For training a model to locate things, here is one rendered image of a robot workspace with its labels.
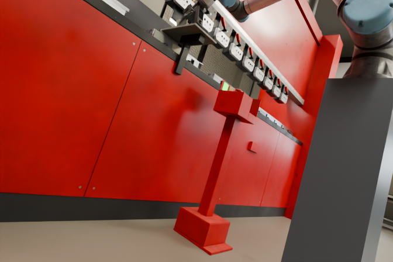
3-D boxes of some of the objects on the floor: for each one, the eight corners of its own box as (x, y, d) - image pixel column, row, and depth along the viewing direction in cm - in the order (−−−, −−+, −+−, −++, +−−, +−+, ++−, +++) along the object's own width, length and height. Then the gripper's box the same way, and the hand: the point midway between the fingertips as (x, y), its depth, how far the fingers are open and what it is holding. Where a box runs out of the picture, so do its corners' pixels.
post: (159, 181, 243) (216, 8, 269) (157, 179, 247) (213, 9, 273) (163, 181, 247) (219, 11, 273) (160, 179, 250) (216, 11, 276)
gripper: (207, 6, 133) (182, 34, 141) (193, -9, 125) (167, 23, 132) (213, 13, 128) (187, 42, 135) (198, -3, 119) (171, 30, 127)
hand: (180, 33), depth 132 cm, fingers open, 5 cm apart
